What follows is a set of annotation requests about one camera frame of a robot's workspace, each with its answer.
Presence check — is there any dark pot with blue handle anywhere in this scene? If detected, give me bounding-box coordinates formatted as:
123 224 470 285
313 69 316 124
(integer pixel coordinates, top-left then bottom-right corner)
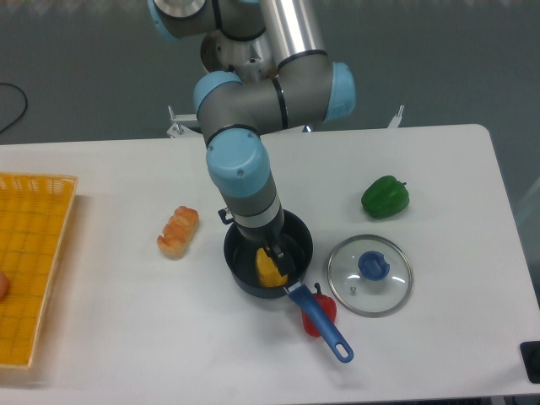
224 211 354 363

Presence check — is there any black cable on floor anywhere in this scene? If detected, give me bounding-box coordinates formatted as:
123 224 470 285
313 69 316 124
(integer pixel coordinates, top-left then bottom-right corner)
0 82 29 134

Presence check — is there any orange object at left edge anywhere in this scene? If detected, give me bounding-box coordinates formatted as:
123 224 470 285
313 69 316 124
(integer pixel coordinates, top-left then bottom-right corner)
0 272 9 300

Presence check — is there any black device at table edge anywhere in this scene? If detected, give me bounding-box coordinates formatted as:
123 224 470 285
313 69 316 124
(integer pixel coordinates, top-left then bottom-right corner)
520 341 540 384

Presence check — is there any yellow toy bell pepper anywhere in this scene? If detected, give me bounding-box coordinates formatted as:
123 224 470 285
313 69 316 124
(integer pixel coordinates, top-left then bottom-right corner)
255 248 289 288

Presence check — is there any orange toy bread loaf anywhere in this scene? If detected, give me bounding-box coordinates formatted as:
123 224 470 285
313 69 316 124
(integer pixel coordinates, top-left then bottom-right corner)
157 206 199 259

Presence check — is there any red toy bell pepper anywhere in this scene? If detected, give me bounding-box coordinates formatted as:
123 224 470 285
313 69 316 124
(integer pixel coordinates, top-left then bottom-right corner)
301 283 337 338

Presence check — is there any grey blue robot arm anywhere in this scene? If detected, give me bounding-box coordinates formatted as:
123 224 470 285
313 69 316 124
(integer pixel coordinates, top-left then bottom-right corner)
148 1 356 275

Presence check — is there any yellow woven basket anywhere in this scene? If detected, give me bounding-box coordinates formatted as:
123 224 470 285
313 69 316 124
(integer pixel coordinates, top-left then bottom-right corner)
1 172 78 369

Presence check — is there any glass lid with blue knob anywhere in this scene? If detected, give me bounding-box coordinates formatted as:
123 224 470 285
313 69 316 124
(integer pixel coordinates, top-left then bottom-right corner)
327 234 414 318

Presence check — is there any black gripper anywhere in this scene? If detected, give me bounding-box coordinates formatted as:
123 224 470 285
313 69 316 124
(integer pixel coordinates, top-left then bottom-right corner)
238 223 295 278

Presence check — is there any green toy bell pepper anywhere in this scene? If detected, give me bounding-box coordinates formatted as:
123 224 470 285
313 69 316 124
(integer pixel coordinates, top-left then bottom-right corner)
361 175 410 219

